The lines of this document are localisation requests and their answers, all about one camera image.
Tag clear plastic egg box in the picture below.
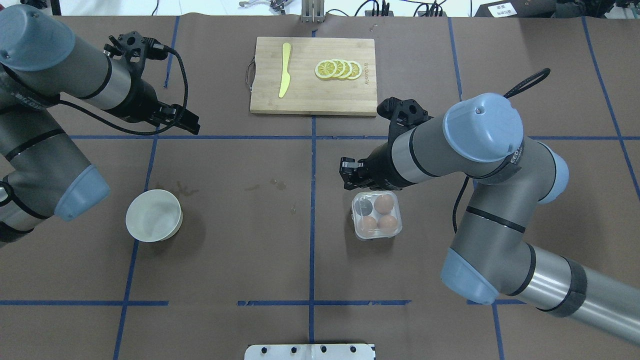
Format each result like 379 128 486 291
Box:
350 190 403 240

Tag brown egg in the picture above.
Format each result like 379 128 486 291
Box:
377 214 400 233
374 194 395 215
358 215 378 238

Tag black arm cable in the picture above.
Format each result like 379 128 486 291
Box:
55 47 190 137
451 68 552 235

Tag yellow plastic knife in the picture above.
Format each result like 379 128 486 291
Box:
278 42 292 99

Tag white bowl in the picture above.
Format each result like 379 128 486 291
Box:
125 189 184 243

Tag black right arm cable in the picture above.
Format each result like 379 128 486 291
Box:
451 68 552 235

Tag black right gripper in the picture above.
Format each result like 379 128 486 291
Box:
339 143 414 191

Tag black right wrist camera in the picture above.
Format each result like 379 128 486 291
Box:
375 96 434 133

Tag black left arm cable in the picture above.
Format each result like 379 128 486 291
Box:
55 47 190 137

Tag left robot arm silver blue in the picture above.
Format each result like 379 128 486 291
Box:
0 4 201 246

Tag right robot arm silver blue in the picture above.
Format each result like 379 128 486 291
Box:
339 93 640 345

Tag yellow lemon slices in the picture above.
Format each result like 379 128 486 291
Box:
314 58 364 81

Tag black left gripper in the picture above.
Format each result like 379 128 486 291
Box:
119 85 201 135

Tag black device with white label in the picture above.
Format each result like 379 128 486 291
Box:
474 0 566 19

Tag aluminium frame post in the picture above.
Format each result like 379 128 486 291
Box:
301 0 326 23

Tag wooden cutting board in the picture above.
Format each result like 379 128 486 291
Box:
249 36 378 117

